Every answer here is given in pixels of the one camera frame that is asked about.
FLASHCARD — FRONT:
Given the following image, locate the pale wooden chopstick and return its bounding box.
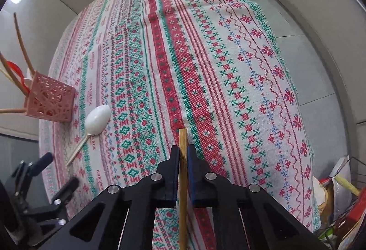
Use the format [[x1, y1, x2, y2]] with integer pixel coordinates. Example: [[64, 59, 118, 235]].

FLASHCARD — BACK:
[[0, 68, 25, 92]]

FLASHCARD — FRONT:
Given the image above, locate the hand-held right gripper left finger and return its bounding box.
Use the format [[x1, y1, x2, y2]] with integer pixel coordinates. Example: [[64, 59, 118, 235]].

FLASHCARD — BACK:
[[37, 145, 180, 250]]

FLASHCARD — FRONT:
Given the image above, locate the pink perforated utensil holder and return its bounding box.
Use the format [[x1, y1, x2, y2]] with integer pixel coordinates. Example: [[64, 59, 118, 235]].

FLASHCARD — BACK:
[[23, 72, 76, 123]]

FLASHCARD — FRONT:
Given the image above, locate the white plastic bag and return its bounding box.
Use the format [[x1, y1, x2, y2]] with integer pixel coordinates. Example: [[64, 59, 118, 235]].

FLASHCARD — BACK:
[[329, 155, 353, 210]]

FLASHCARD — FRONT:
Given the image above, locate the yellow foam stick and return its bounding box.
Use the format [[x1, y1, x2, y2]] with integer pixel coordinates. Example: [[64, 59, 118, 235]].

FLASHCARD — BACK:
[[334, 174, 361, 197]]

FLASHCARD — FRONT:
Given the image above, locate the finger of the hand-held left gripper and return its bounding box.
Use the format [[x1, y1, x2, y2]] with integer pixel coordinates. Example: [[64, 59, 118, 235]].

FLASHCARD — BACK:
[[17, 152, 54, 182], [29, 176, 80, 228]]

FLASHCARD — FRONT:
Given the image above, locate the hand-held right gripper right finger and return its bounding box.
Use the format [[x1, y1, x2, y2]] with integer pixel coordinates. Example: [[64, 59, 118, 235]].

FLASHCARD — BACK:
[[187, 145, 329, 250]]

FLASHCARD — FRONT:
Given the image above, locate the orange red snack packet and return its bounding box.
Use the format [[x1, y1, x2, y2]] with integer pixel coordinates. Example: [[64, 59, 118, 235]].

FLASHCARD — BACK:
[[334, 185, 366, 250]]

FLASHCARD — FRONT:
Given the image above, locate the white plastic spoon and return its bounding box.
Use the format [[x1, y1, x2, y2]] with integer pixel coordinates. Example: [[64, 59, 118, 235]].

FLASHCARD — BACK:
[[66, 105, 111, 166]]

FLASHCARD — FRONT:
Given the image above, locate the red green patterned tablecloth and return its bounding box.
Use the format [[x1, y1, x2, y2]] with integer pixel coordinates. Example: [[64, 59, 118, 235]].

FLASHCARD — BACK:
[[38, 0, 321, 250]]

